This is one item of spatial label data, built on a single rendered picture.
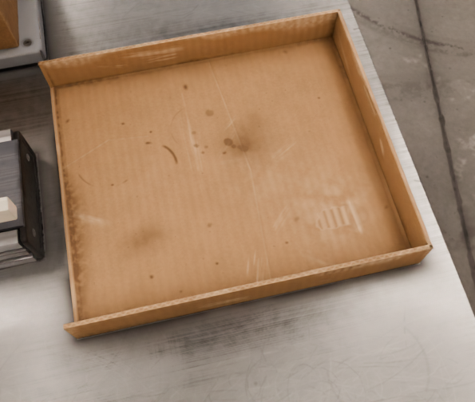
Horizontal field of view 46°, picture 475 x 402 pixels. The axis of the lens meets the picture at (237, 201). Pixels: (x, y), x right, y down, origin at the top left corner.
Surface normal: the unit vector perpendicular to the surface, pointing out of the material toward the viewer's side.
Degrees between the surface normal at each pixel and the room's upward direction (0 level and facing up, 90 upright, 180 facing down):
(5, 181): 0
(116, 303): 0
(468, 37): 0
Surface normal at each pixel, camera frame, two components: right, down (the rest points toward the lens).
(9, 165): 0.00, -0.41
